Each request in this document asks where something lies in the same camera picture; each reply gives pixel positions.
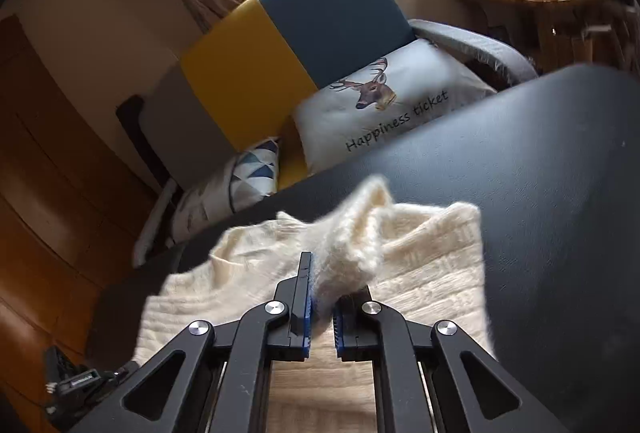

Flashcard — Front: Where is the geometric print pillow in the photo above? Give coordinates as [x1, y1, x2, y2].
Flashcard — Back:
[170, 138, 281, 244]

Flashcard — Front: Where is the deer print pillow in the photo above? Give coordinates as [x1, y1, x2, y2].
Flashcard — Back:
[292, 38, 498, 174]

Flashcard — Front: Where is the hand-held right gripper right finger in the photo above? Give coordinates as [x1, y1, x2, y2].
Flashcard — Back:
[332, 285, 571, 433]

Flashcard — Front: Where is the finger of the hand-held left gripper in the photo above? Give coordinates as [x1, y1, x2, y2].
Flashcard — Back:
[102, 359, 143, 386]

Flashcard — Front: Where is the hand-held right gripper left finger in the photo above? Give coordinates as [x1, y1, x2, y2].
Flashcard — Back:
[65, 251, 315, 433]

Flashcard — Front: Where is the cream knitted sweater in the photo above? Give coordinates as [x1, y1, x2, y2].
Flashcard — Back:
[132, 176, 498, 433]

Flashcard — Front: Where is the grey yellow blue sofa chair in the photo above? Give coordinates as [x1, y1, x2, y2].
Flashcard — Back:
[132, 0, 538, 264]

